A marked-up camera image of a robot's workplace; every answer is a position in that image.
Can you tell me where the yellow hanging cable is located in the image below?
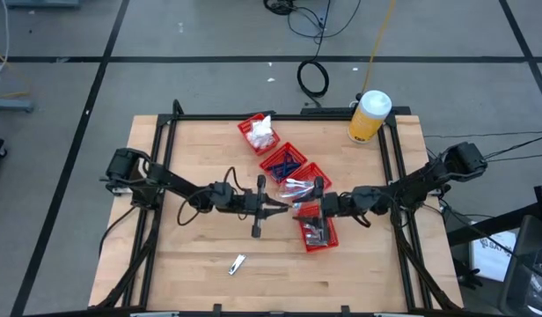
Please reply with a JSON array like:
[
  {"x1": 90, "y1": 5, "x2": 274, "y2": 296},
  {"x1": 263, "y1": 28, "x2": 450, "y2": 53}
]
[{"x1": 361, "y1": 0, "x2": 398, "y2": 94}]

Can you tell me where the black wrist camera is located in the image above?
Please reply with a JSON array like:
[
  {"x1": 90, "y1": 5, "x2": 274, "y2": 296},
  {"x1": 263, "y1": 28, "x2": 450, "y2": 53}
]
[
  {"x1": 351, "y1": 186, "x2": 378, "y2": 210},
  {"x1": 211, "y1": 181, "x2": 235, "y2": 202}
]

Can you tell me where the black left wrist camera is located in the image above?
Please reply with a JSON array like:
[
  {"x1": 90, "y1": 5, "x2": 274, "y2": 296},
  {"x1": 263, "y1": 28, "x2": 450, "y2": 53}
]
[{"x1": 211, "y1": 181, "x2": 235, "y2": 202}]

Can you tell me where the yellow wipes canister white lid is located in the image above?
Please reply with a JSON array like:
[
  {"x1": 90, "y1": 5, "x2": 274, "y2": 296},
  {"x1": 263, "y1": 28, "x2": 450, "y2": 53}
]
[{"x1": 347, "y1": 90, "x2": 393, "y2": 144}]

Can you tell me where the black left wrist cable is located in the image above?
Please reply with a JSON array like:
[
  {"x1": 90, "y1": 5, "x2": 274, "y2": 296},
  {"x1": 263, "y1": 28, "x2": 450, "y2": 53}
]
[{"x1": 177, "y1": 166, "x2": 250, "y2": 227}]

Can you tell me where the black metal beam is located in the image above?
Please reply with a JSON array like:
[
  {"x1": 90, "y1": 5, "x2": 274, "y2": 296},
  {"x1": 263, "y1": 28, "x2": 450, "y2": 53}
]
[{"x1": 446, "y1": 201, "x2": 542, "y2": 247}]

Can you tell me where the white printed box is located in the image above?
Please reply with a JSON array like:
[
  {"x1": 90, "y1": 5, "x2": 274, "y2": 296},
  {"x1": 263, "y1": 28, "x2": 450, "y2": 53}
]
[{"x1": 468, "y1": 230, "x2": 517, "y2": 284}]

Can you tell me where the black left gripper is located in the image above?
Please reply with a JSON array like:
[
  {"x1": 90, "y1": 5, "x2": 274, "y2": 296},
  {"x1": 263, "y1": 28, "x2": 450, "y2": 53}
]
[{"x1": 216, "y1": 174, "x2": 295, "y2": 240}]

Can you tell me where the yellow floor cable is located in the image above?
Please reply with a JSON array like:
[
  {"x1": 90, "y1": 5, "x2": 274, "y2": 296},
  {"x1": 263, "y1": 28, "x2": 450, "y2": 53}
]
[{"x1": 0, "y1": 43, "x2": 34, "y2": 99}]

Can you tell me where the white floor cable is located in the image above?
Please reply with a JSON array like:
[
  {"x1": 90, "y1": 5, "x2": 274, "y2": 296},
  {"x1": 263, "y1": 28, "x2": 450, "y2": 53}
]
[{"x1": 0, "y1": 0, "x2": 11, "y2": 85}]

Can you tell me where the grey metal floor base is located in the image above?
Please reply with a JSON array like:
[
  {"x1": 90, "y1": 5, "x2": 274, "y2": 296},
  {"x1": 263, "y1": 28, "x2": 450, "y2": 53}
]
[{"x1": 0, "y1": 97, "x2": 36, "y2": 114}]

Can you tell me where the tangled black floor cable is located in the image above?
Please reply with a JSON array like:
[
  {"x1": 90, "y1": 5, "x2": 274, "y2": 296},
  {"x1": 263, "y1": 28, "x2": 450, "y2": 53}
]
[{"x1": 262, "y1": 0, "x2": 363, "y2": 61}]

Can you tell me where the thin black floor cable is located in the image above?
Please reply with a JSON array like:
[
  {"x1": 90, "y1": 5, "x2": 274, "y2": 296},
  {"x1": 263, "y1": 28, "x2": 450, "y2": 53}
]
[{"x1": 423, "y1": 129, "x2": 542, "y2": 139}]

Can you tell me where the red plastic mesh basket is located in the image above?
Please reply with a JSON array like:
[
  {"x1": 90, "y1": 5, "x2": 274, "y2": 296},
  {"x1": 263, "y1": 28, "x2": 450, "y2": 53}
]
[
  {"x1": 237, "y1": 113, "x2": 282, "y2": 157},
  {"x1": 259, "y1": 141, "x2": 309, "y2": 185},
  {"x1": 296, "y1": 203, "x2": 341, "y2": 254},
  {"x1": 282, "y1": 161, "x2": 333, "y2": 204}
]

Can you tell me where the coiled black cable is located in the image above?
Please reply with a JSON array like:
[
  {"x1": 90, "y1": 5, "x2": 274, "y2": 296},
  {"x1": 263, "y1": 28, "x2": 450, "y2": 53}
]
[{"x1": 296, "y1": 60, "x2": 331, "y2": 100}]

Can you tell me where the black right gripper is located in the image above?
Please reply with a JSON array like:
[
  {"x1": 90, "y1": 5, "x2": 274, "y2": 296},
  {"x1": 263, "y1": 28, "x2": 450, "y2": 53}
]
[{"x1": 291, "y1": 175, "x2": 355, "y2": 247}]

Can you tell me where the black power strip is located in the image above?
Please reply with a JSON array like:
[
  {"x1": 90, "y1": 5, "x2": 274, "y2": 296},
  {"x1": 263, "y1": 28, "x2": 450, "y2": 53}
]
[{"x1": 300, "y1": 106, "x2": 354, "y2": 117}]

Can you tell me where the black storage bin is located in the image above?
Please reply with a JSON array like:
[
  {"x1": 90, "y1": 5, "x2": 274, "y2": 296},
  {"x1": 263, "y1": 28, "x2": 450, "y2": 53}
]
[{"x1": 497, "y1": 214, "x2": 542, "y2": 317}]

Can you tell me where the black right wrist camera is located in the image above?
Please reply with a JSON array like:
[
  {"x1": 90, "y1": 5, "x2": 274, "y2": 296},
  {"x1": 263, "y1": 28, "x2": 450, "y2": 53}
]
[{"x1": 351, "y1": 186, "x2": 378, "y2": 210}]

